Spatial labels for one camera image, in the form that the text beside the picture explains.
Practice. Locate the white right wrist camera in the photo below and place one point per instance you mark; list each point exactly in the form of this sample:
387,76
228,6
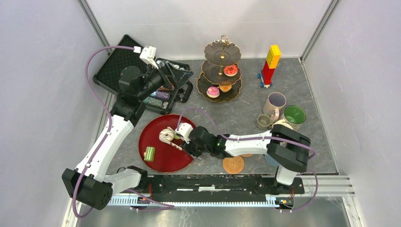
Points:
183,131

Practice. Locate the pink frosted donut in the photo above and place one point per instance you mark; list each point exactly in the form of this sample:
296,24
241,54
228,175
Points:
213,92

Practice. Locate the small brown pastry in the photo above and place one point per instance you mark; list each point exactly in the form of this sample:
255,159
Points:
225,88

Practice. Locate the pink ceramic mug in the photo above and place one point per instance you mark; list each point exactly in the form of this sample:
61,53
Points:
273,105

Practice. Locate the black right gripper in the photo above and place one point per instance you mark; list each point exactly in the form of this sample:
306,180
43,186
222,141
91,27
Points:
188,146

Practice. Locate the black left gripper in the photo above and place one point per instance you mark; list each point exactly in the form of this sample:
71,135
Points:
178,78

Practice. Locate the small grey cup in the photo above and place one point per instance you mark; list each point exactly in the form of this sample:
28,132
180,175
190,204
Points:
263,121

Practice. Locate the woven coaster front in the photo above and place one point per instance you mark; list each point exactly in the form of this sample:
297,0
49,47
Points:
233,165

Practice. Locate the green inside ceramic mug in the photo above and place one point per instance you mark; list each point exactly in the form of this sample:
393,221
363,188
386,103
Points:
293,115

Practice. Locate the black poker chip case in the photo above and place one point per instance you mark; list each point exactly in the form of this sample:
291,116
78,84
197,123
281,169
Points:
160,101

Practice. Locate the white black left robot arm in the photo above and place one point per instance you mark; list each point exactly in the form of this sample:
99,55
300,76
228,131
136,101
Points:
89,183

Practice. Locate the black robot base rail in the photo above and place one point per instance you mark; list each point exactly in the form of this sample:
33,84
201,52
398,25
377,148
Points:
216,188

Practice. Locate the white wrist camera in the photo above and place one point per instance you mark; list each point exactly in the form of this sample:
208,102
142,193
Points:
183,131
147,54

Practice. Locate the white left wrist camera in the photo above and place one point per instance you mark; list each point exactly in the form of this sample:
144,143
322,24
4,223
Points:
147,54

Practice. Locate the blue round coaster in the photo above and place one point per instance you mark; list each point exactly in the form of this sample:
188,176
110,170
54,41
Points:
271,161

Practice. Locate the three-tier black gold stand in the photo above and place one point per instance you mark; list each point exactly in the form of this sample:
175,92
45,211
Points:
219,54

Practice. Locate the white chocolate striped donut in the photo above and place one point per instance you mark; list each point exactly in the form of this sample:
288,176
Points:
167,135

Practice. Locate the yellow ceramic mug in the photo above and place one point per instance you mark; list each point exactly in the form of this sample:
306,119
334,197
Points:
283,124

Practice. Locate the red frosted donut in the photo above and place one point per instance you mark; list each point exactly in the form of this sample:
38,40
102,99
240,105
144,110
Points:
231,70

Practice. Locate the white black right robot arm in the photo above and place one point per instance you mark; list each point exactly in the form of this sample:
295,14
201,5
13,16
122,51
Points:
289,148

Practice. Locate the red yellow toy block tower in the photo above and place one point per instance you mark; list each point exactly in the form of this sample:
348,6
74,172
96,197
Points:
272,60

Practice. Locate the red round tray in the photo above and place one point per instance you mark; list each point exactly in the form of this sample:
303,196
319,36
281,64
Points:
167,159

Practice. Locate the green matcha cake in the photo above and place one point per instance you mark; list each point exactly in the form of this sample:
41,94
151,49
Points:
149,154

